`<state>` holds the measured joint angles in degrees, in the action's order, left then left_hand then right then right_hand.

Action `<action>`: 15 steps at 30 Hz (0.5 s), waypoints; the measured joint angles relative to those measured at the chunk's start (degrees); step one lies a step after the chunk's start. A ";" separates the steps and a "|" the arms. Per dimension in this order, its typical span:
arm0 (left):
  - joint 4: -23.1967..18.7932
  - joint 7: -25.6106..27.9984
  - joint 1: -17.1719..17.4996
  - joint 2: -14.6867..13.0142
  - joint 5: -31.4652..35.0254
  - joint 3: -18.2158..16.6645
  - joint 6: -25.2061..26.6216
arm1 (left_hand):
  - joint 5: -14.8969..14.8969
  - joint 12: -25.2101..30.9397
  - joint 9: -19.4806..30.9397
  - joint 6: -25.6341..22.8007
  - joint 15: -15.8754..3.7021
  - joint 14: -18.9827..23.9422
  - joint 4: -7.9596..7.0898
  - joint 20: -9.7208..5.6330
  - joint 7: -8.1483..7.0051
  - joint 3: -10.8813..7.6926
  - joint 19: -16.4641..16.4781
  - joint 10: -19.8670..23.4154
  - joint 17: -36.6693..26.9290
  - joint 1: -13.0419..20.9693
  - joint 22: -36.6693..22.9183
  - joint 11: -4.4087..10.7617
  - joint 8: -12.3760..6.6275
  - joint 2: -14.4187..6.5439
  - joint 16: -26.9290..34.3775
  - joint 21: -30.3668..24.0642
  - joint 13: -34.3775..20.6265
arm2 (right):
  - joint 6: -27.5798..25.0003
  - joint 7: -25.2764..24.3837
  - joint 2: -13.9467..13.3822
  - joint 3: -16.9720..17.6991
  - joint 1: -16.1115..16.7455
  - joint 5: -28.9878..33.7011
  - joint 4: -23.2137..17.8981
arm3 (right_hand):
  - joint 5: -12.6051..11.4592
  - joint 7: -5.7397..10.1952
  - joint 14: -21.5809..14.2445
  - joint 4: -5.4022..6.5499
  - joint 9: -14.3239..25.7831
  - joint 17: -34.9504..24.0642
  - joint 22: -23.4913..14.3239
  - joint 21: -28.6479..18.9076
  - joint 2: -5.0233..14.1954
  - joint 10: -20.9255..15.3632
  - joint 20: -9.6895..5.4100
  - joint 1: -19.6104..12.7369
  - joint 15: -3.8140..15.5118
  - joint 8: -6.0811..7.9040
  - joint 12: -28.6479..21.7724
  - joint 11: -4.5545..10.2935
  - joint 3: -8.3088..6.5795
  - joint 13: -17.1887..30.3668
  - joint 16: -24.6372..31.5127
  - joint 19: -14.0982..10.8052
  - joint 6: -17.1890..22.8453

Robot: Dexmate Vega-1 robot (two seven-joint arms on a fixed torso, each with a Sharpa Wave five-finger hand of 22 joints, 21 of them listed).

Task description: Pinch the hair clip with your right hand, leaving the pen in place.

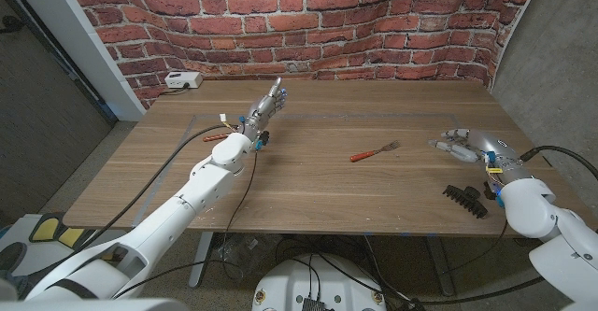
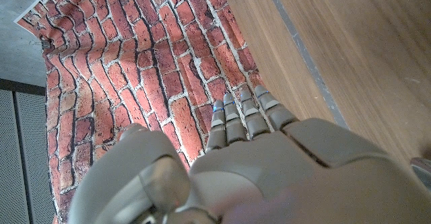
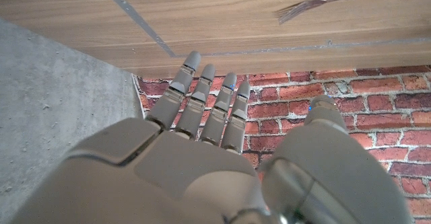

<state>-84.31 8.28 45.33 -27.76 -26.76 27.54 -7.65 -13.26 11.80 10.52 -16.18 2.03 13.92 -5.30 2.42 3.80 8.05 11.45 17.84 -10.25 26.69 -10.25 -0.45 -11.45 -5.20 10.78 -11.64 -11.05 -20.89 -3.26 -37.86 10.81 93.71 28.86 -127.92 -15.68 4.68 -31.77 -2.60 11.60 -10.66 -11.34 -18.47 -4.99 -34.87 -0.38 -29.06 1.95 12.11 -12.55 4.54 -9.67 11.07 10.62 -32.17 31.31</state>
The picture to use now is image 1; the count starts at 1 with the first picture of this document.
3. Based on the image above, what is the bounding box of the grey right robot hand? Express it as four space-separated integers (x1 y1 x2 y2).
428 128 532 185

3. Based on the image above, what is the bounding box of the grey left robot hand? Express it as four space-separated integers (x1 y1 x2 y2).
236 76 289 138

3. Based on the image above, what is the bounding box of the black hair claw clip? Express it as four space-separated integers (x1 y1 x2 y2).
442 184 490 219

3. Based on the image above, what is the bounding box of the white power box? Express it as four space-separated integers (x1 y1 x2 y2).
164 71 205 90

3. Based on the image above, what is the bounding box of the brick print backdrop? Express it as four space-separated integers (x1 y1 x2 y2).
63 0 546 111

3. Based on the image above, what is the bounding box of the grey metal table leg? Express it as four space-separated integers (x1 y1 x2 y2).
189 231 214 289
424 235 457 297

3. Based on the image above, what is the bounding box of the clear plastic bag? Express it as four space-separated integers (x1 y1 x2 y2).
214 233 277 279

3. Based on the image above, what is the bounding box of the white robot torso base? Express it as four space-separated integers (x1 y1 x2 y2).
251 253 388 311

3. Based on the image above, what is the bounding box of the black port block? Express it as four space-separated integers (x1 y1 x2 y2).
301 296 328 311

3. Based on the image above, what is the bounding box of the white floor platform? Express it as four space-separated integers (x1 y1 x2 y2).
0 213 125 279

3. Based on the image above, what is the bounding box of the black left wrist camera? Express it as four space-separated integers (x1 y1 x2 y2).
253 131 271 152

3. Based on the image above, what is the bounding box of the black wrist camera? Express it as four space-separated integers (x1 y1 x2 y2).
482 181 505 208
253 131 271 152

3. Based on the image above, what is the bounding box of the left wrist wire connector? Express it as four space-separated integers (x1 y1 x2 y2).
218 113 239 133

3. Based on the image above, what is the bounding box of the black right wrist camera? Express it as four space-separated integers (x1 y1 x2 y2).
482 181 505 208

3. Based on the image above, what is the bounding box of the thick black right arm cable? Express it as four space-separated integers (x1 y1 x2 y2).
519 145 598 181

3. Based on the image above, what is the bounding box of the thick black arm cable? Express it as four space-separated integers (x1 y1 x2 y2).
519 145 598 181
27 123 237 279

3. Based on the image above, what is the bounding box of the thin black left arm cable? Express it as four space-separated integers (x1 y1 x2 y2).
110 149 259 299

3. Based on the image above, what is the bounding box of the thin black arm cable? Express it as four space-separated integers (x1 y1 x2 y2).
438 217 510 277
110 149 259 299

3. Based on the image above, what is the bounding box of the black power box cable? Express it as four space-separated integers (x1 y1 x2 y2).
160 82 192 96

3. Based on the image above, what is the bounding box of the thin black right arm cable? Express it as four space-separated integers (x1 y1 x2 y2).
438 217 510 277

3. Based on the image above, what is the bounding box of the fork with red handle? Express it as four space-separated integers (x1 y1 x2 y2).
349 139 402 163

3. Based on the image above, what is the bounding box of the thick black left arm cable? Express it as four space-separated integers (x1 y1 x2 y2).
27 123 237 279

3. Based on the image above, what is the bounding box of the thick black floor cable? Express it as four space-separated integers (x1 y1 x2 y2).
410 276 546 311

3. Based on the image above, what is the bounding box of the white door frame post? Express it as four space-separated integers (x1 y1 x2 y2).
7 0 146 123

